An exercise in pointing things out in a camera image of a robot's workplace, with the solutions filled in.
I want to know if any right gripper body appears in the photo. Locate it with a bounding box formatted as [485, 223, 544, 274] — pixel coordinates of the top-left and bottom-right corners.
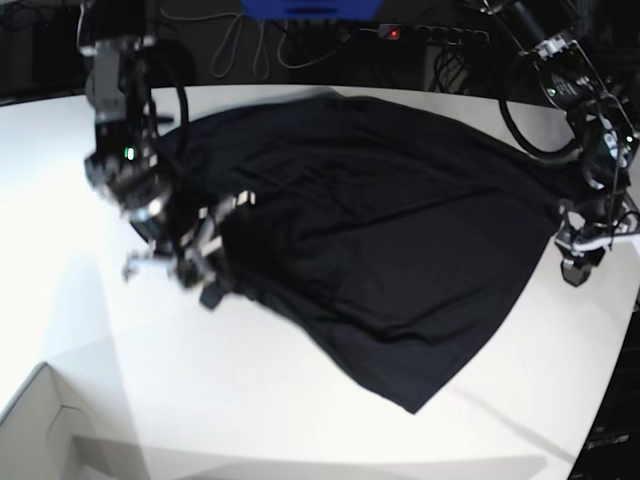
[134, 189, 204, 255]

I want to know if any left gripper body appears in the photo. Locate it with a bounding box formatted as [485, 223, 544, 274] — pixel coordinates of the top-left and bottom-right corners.
[564, 199, 630, 240]

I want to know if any black t-shirt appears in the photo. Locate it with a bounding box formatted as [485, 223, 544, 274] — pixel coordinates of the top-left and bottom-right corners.
[184, 94, 590, 413]

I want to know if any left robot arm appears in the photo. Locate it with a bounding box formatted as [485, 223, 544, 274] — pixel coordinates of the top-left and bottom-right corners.
[480, 1, 639, 251]

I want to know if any blue box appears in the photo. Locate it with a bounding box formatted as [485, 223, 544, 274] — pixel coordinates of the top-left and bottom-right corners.
[241, 0, 382, 20]

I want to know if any white cardboard box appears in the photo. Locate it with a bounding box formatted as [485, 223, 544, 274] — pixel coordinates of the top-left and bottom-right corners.
[1, 363, 149, 479]

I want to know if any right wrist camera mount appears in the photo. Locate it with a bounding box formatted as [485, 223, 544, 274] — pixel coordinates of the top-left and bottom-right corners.
[122, 191, 256, 310]

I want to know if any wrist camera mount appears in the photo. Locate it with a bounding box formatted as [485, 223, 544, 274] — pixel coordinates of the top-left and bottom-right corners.
[553, 199, 640, 287]
[122, 191, 256, 310]

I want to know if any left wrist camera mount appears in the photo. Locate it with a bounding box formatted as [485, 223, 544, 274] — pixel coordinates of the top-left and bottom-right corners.
[553, 199, 640, 287]

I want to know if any white power strip red switch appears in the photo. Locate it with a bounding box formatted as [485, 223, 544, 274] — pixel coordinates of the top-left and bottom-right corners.
[375, 23, 491, 47]

